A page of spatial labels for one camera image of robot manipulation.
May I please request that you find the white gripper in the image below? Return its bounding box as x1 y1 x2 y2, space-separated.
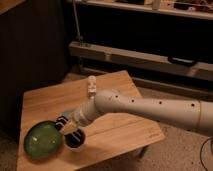
60 113 79 135

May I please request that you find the metal stand pole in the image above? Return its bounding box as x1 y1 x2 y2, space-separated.
72 0 83 46

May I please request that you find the black handle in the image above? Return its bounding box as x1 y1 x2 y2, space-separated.
167 57 197 67

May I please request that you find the green plate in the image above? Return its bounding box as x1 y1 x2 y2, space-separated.
24 121 62 159

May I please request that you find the black striped eraser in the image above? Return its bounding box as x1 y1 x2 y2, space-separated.
55 116 86 148

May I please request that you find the wooden table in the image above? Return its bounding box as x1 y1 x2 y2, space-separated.
17 79 165 171

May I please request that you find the white ceramic cup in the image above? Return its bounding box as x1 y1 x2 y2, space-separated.
65 129 86 149

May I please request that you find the black floor cable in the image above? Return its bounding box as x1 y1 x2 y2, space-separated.
199 137 213 171

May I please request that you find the blue sponge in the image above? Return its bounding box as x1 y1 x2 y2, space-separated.
62 111 70 120

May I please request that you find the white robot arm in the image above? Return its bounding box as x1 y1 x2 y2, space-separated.
60 90 213 137

